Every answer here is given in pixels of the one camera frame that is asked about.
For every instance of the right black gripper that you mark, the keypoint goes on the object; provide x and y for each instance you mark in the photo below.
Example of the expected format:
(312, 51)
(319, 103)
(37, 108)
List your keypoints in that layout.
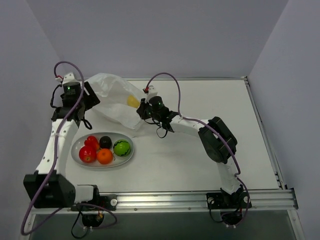
(141, 110)

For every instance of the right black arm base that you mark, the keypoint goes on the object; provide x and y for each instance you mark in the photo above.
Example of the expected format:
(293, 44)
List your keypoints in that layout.
(228, 209)

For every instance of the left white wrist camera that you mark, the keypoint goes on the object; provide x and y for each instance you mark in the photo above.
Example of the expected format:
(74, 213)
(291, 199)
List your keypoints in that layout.
(68, 78)

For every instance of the red fake apple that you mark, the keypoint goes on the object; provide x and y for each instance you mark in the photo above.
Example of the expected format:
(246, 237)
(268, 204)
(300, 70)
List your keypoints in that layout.
(87, 154)

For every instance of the orange fake fruit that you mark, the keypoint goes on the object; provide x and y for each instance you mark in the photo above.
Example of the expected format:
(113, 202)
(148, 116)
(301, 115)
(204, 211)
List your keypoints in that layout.
(104, 156)

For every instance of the white plastic bag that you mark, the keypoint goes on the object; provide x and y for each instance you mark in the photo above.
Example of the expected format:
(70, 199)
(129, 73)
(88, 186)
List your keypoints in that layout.
(113, 91)

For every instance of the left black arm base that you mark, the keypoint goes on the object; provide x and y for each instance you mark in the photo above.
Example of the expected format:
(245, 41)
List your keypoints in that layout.
(98, 212)

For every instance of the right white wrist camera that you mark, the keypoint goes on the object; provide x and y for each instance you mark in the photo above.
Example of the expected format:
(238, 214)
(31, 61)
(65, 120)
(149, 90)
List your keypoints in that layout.
(150, 92)

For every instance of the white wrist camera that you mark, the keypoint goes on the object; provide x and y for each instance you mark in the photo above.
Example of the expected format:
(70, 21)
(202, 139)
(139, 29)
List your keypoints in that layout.
(150, 92)
(68, 78)

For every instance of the green fake fruit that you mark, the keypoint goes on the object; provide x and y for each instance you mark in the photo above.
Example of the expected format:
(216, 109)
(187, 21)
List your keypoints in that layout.
(121, 148)

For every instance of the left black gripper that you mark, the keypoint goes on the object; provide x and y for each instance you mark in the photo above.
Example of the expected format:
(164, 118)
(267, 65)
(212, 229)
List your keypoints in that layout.
(90, 92)

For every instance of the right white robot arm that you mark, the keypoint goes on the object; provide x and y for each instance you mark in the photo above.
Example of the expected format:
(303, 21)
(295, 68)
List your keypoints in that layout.
(218, 141)

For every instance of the dark fake fruit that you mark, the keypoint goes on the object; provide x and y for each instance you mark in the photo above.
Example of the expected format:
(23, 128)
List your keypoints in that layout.
(105, 142)

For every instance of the white oval plate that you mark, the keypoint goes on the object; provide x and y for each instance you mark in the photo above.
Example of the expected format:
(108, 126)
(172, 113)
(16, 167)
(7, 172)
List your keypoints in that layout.
(118, 161)

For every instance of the aluminium mounting rail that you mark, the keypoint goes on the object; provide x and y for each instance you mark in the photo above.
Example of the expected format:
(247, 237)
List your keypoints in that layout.
(196, 201)

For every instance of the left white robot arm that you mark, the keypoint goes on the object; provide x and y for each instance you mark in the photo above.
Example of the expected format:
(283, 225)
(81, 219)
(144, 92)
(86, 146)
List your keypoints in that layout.
(48, 187)

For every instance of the yellow fake pear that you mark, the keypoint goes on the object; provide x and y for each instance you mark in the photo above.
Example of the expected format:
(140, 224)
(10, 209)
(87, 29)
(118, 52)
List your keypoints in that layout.
(132, 102)

